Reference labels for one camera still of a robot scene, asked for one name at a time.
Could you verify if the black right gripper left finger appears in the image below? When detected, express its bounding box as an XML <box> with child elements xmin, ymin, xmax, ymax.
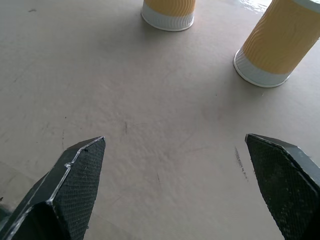
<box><xmin>0</xmin><ymin>136</ymin><xmax>107</xmax><ymax>240</ymax></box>

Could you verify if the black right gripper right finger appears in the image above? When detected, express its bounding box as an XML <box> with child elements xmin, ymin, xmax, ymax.
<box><xmin>244</xmin><ymin>133</ymin><xmax>320</xmax><ymax>240</ymax></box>

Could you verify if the yellow white ribbed paper cup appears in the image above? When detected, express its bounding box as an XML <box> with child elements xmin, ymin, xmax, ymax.
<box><xmin>233</xmin><ymin>0</ymin><xmax>320</xmax><ymax>88</ymax></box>
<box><xmin>140</xmin><ymin>0</ymin><xmax>196</xmax><ymax>32</ymax></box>

